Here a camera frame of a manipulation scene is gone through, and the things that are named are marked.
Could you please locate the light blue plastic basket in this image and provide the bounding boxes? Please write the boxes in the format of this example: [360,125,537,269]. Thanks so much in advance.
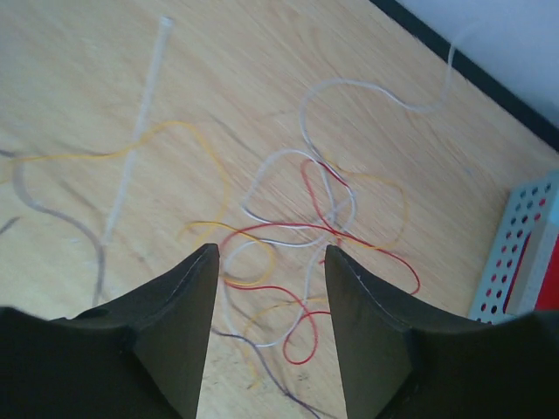
[468,171,558,324]

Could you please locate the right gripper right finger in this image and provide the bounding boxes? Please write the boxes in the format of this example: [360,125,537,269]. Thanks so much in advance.
[325,245,558,418]

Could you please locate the black aluminium frame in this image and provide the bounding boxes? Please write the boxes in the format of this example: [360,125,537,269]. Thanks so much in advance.
[371,0,558,151]

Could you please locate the white zip tie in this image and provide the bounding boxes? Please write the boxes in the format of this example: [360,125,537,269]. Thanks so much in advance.
[101,16,174,245]

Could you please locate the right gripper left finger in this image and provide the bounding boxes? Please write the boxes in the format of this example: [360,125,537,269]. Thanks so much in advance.
[1,244,219,418]

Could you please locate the white wire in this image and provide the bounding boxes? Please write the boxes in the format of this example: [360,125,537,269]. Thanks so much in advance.
[220,21,481,348]

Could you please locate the purple wire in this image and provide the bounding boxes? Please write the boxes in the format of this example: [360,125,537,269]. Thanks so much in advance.
[0,150,337,419]

